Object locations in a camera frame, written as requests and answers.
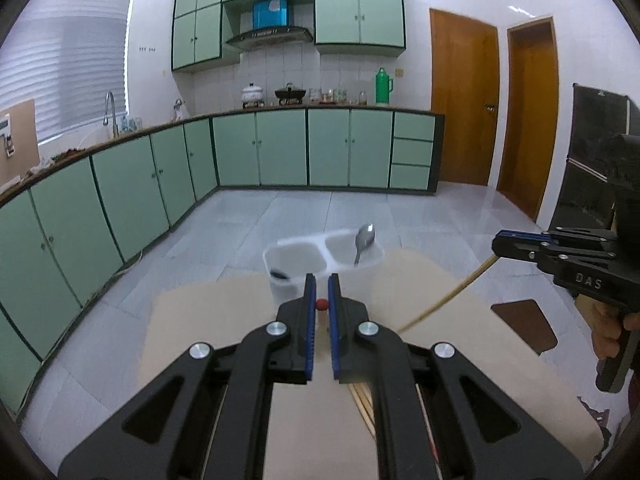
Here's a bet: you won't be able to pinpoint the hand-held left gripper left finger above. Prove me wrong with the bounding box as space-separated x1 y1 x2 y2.
57 273 317 480

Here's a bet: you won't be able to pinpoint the wooden board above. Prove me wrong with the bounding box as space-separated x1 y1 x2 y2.
0 99 41 181

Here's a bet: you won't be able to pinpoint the white two-compartment utensil holder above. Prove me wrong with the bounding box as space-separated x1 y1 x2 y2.
263 228 386 307

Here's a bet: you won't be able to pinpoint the brown stool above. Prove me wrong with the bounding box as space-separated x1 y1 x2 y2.
491 299 558 356

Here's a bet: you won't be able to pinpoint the wooden door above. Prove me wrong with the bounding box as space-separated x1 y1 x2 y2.
429 7 501 187
496 16 561 221

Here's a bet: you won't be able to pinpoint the black panel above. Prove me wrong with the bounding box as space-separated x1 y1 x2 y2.
547 83 640 233

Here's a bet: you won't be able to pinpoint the green lower cabinets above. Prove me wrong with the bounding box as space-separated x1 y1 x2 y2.
0 107 446 416

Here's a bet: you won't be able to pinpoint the white wall device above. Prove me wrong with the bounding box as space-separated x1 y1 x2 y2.
0 114 16 159

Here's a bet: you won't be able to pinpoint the white window blind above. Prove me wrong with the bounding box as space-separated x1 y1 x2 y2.
0 0 137 146

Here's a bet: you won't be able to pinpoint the black wok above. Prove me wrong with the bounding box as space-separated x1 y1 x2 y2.
274 82 307 106

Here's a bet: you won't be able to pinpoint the white pot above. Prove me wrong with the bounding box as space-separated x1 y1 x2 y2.
241 82 265 108

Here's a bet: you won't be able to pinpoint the person's right hand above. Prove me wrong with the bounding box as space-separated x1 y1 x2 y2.
575 294 640 361

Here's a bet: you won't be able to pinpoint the green upper cabinets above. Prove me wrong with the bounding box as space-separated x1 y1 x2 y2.
171 0 407 73

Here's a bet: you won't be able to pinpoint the metal spoon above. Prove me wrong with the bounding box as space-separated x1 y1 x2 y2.
353 222 376 267

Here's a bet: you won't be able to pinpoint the white cable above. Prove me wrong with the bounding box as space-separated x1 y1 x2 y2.
117 249 147 277

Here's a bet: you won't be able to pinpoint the green thermos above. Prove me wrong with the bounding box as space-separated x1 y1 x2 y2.
375 67 396 107

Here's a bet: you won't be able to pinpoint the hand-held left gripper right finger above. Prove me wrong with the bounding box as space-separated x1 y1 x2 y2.
327 273 585 480

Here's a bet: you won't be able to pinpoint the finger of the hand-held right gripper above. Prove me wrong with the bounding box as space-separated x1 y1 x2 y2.
491 237 617 272
497 228 620 247

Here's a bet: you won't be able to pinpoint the green cabinets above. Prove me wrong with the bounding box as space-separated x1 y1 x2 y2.
0 107 446 416
171 0 407 73

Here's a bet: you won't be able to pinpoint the light wooden chopstick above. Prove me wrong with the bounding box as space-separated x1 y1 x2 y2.
350 384 376 433
397 254 499 336
356 387 382 440

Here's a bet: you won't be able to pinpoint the blue-film hood chimney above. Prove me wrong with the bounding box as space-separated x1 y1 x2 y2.
251 0 292 31

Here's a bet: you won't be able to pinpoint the black range hood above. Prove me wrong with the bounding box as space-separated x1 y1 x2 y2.
225 26 315 52

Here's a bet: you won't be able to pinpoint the metal faucet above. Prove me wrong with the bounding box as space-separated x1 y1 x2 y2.
102 91 121 137

